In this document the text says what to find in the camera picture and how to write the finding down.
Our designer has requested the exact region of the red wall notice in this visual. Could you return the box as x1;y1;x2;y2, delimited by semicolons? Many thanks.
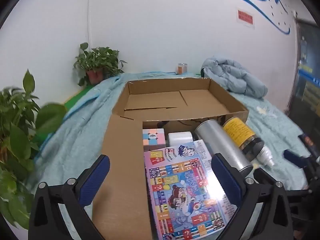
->
236;9;255;27

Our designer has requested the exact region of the small potted green plant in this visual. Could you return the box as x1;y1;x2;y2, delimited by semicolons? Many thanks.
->
74;42;127;87

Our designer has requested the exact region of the white plastic bottle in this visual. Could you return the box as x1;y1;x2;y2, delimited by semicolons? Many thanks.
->
255;145;275;167

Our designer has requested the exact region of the large leafy green plant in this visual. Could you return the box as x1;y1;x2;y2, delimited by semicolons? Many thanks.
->
0;70;67;230

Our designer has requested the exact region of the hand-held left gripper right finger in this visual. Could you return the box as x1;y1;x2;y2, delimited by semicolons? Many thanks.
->
211;153;294;240

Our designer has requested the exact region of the yellow label jar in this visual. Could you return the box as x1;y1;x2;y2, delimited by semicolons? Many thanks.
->
222;117;265;161

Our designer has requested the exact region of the colourful cartoon board game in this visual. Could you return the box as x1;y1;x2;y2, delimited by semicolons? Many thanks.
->
144;140;238;240

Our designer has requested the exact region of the brown cardboard box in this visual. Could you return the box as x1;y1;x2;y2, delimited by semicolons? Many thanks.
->
91;77;250;240

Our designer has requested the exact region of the white wall conduit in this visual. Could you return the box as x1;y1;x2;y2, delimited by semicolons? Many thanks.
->
87;0;92;49

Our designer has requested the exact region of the light blue puffy jacket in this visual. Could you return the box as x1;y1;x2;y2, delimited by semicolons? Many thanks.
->
201;56;268;98

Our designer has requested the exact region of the silver metal can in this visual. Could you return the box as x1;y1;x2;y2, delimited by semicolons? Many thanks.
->
194;120;253;178

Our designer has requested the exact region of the green cloth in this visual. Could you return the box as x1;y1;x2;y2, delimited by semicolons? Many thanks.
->
64;85;95;110

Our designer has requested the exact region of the white tape roll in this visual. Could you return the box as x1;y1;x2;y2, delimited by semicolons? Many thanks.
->
167;131;194;147

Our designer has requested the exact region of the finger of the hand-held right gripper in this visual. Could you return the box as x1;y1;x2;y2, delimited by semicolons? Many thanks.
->
284;149;316;178
298;134;320;157

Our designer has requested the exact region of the pastel puzzle cube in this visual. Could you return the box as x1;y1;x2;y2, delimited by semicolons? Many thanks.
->
142;128;167;152

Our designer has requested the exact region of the dark glass door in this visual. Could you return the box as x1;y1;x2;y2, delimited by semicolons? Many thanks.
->
287;17;320;143

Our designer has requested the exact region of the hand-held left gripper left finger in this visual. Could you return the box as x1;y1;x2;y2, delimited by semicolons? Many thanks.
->
29;154;110;240

